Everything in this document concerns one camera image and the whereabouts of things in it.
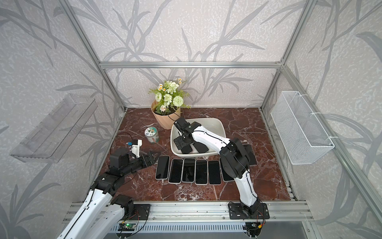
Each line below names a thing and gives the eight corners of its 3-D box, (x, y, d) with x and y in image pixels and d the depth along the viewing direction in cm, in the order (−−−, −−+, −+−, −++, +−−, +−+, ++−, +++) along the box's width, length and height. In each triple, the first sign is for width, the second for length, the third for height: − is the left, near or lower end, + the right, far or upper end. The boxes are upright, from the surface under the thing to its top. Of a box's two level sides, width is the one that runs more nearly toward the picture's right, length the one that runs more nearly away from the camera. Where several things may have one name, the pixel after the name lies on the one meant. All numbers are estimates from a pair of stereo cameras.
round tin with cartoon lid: (146, 143, 102) (142, 136, 95) (149, 134, 107) (145, 126, 100) (158, 143, 102) (155, 136, 95) (160, 134, 107) (157, 126, 100)
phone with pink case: (168, 183, 85) (167, 182, 83) (171, 160, 94) (171, 158, 93) (182, 183, 85) (181, 182, 83) (183, 160, 94) (183, 158, 93)
